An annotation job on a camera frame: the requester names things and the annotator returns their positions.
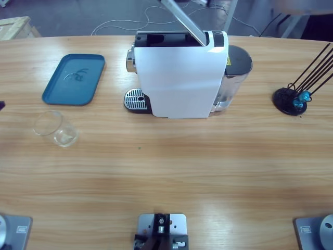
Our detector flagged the wooden crate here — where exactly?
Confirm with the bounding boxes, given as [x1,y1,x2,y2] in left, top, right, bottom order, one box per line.
[0,16,42,42]

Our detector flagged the silver coffee machine lever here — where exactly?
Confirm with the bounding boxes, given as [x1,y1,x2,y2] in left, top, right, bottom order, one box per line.
[157,0,210,47]

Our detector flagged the black capsule holder with rods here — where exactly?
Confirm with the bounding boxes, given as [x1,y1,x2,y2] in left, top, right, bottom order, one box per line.
[272,43,333,116]

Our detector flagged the metal drip tray grille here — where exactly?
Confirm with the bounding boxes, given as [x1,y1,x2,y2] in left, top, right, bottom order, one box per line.
[124,88,148,110]

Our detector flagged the white floor cable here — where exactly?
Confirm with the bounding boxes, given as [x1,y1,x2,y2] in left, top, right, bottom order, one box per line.
[91,5,261,36]

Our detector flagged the blue plastic tray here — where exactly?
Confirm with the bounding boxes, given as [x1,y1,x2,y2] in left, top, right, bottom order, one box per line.
[41,53,107,107]

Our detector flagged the black power cable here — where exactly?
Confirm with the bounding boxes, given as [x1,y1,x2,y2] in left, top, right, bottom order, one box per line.
[259,14,287,36]

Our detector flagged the white metal table leg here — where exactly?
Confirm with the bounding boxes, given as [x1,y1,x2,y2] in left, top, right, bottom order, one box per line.
[223,0,238,33]

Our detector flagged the centre grey mount bracket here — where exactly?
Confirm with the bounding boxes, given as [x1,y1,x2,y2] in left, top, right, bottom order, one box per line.
[134,212,189,250]

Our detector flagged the white capsule coffee machine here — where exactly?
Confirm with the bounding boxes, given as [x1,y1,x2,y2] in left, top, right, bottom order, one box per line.
[123,30,230,119]

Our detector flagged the black office chair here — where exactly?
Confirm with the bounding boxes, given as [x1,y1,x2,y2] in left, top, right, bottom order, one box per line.
[303,12,333,43]

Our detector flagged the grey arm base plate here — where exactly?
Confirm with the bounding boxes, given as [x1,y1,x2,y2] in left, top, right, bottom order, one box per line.
[0,212,34,250]
[293,212,333,250]

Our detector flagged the clear water tank black lid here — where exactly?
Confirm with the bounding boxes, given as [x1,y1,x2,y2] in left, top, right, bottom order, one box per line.
[210,45,253,113]

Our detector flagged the clear drinking glass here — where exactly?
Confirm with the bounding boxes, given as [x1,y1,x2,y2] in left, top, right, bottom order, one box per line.
[33,110,79,148]

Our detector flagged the white metal frame bar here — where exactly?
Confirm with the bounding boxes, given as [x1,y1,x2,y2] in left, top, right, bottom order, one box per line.
[281,12,310,39]

